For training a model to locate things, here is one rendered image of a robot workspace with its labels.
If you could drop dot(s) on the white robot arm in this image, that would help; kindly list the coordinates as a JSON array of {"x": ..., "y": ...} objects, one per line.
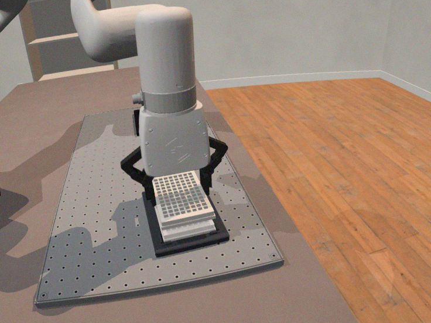
[{"x": 164, "y": 41}]

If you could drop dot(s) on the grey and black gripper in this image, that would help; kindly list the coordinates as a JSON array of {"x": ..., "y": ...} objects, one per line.
[{"x": 174, "y": 145}]

